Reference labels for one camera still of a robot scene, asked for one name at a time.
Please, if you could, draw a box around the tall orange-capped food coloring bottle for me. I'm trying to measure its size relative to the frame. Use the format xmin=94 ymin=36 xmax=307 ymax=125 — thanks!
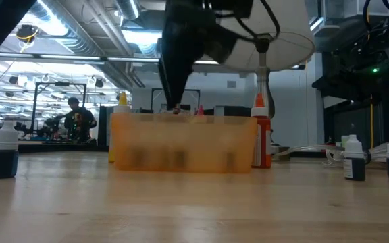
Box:
xmin=250 ymin=92 xmax=272 ymax=169

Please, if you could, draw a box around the white shade silver table lamp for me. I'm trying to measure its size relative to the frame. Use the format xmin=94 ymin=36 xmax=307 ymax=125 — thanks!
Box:
xmin=214 ymin=0 xmax=317 ymax=162

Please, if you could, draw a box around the clear bundled lamp cord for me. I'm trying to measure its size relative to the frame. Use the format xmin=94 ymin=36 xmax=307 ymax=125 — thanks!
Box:
xmin=271 ymin=141 xmax=389 ymax=169

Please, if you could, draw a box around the tall yellow-capped food coloring bottle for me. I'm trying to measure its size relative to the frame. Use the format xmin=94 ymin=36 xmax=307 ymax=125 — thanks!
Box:
xmin=108 ymin=90 xmax=131 ymax=164

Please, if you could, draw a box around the translucent orange plastic bin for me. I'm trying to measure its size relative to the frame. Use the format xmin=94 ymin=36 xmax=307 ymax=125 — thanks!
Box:
xmin=109 ymin=113 xmax=259 ymax=175

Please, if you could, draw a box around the dark workbench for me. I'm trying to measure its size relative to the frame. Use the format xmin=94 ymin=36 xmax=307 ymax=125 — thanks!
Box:
xmin=0 ymin=140 xmax=109 ymax=153

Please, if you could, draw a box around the black ceiling cable reel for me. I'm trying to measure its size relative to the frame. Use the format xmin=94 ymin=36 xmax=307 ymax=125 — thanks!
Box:
xmin=14 ymin=24 xmax=41 ymax=45

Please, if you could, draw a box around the silver ceiling duct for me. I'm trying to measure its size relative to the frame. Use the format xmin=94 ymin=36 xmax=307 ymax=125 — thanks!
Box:
xmin=35 ymin=0 xmax=138 ymax=90

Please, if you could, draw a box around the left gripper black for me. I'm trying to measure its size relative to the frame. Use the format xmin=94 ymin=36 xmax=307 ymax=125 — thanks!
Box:
xmin=159 ymin=0 xmax=255 ymax=109

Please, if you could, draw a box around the ceiling light bar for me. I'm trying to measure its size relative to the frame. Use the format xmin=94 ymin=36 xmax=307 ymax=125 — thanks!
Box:
xmin=0 ymin=52 xmax=161 ymax=65

